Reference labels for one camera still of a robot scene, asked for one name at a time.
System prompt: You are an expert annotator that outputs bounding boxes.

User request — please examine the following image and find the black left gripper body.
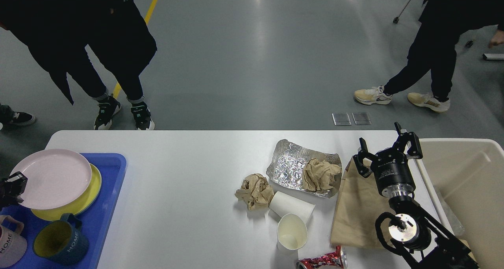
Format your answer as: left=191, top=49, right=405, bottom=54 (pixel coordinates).
left=0, top=178, right=10, bottom=210

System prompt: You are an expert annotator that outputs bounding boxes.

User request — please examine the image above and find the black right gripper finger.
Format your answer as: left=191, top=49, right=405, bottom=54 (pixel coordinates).
left=352, top=137, right=378, bottom=178
left=392, top=122, right=423, bottom=160

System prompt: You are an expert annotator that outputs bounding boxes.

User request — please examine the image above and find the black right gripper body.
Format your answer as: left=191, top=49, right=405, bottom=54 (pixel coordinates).
left=371, top=150, right=415, bottom=199

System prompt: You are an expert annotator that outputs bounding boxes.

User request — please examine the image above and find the pink plate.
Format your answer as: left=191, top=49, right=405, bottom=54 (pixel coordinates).
left=11, top=149, right=92, bottom=210

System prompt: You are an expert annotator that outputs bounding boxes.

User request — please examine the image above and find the dark teal HOME mug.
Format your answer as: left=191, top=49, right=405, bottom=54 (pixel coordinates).
left=33, top=213, right=89, bottom=265

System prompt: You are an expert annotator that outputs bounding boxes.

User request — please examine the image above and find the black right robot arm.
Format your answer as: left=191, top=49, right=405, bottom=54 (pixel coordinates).
left=353, top=122, right=479, bottom=269

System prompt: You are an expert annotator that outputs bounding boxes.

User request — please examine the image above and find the brown paper bag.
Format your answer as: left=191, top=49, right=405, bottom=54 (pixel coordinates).
left=330, top=160, right=393, bottom=250

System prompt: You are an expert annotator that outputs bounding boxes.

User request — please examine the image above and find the pink HOME mug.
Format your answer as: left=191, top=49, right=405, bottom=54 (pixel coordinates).
left=0, top=215, right=27, bottom=268

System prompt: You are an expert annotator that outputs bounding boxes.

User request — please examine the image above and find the yellow-green plate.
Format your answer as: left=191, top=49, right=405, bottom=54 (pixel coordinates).
left=31, top=164, right=102, bottom=222

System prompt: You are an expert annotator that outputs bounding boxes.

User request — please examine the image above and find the crumpled brown paper on foil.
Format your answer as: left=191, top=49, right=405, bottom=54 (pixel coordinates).
left=302, top=158, right=342, bottom=193

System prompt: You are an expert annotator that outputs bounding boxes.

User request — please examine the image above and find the right metal floor plate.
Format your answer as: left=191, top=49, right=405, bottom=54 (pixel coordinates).
left=352, top=112, right=372, bottom=125

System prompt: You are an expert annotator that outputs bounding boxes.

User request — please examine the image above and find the metal floor plate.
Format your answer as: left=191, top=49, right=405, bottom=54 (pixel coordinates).
left=352, top=112, right=372, bottom=125
left=332, top=113, right=352, bottom=126

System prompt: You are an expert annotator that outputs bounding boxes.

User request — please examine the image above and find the beige plastic bin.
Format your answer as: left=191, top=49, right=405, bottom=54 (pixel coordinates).
left=421, top=138, right=504, bottom=269

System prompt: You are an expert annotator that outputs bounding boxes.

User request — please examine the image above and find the left metal floor plate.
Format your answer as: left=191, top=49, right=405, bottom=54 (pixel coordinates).
left=332, top=113, right=352, bottom=126

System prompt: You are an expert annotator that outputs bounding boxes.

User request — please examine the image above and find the crumpled aluminium foil sheet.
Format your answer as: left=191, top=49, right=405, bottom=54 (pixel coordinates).
left=266, top=139, right=342, bottom=199

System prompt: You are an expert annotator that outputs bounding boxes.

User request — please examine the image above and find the blue plastic tray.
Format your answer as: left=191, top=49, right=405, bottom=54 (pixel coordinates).
left=1, top=153, right=127, bottom=269

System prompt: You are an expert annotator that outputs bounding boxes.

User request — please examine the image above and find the white paper cup lying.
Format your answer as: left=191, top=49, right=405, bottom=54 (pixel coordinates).
left=269, top=191, right=315, bottom=225

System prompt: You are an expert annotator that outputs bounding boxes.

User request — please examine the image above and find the crushed red can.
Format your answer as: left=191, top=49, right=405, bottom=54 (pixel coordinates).
left=295, top=245, right=348, bottom=269

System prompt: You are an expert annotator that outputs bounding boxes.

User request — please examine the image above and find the crumpled brown paper ball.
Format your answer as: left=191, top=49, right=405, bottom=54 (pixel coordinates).
left=235, top=173, right=275, bottom=210

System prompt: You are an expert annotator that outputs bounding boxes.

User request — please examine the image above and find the grey bar on floor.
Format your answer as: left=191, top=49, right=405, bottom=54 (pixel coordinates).
left=482, top=53, right=504, bottom=61

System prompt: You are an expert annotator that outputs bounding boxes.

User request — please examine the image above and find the grey office chair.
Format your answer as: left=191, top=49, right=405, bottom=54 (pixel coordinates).
left=393, top=0, right=474, bottom=48

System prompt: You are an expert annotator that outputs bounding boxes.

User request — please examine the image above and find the person in tan sneakers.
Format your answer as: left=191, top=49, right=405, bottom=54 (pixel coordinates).
left=354, top=0, right=504, bottom=113

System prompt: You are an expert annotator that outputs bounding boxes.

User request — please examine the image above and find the person in black coat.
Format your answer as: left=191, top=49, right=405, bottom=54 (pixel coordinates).
left=1, top=0, right=157, bottom=130

